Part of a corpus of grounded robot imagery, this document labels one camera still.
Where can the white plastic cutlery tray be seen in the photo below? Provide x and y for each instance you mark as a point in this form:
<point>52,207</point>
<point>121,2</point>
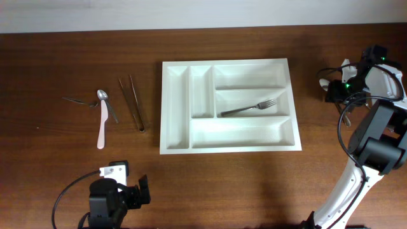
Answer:
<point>194,93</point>

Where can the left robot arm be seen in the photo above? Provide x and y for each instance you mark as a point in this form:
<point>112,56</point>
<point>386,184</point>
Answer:
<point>110,201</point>

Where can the silver teaspoon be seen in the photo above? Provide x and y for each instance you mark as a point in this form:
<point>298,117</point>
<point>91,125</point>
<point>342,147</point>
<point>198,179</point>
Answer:
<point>102,95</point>

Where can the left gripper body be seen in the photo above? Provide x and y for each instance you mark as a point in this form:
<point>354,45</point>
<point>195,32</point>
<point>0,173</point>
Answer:
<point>132,198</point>

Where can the small dark teaspoon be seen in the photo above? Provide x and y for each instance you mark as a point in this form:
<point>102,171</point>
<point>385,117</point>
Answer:
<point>91,105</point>

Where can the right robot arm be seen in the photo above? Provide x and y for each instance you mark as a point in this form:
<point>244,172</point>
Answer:
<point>378,144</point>

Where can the pink plastic knife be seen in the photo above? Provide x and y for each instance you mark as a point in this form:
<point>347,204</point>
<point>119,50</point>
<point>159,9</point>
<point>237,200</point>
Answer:
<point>103,118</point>

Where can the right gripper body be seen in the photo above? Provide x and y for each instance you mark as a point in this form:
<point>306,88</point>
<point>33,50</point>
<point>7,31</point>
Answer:
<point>350,91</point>

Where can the long metal tweezers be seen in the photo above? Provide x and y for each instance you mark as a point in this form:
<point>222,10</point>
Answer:
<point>132,102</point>

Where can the silver fork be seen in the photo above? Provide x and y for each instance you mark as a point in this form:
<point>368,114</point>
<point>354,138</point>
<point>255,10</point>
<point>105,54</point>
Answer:
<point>260,106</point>

